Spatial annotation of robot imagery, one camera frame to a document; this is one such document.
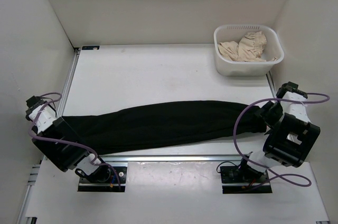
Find black trousers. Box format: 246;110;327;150
63;100;267;155

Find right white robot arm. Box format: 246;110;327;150
237;82;321;182

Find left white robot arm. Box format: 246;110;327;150
26;96;113;183

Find beige garment in basket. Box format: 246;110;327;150
213;29;283;64

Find white plastic basket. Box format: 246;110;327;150
213;24;284;77

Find small dark label tag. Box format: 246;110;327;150
81;45;100;50

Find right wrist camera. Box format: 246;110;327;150
276;81;308;104

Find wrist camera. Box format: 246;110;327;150
26;96;47;116
276;81;308;104

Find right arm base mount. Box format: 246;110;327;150
216;162;272;194

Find aluminium front rail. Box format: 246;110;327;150
102;155;241;162

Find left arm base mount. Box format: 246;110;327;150
75;164;128;193

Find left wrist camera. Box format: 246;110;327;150
26;96;47;116

